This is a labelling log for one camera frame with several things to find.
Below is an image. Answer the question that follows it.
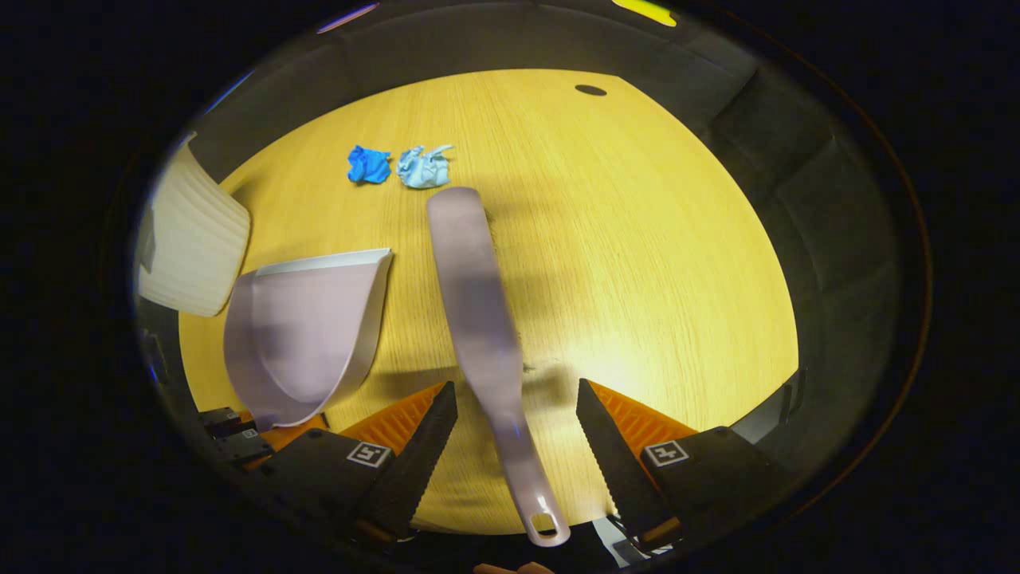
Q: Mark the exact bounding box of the wooden desktop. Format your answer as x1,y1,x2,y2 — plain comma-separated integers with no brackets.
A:
177,69,800,537

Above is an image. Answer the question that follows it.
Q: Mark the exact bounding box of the pale pink small broom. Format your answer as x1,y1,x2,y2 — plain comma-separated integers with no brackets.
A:
426,187,571,548

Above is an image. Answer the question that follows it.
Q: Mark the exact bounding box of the pale pink dustpan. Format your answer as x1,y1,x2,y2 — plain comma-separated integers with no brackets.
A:
223,248,394,431

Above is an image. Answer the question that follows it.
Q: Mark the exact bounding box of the white ribbed garbage bin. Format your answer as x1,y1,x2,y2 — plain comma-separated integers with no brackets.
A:
135,140,252,317

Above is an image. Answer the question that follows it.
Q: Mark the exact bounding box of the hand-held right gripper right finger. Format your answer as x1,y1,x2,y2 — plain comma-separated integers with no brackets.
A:
576,379,798,551

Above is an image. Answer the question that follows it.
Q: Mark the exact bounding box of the dark blue paper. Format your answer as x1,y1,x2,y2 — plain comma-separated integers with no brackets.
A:
347,144,392,185

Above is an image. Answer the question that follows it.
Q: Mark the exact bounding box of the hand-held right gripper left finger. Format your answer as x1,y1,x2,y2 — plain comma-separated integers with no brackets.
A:
263,381,459,543

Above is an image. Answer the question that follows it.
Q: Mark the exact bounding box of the light blue paper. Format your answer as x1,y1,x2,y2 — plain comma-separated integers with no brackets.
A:
396,144,455,190

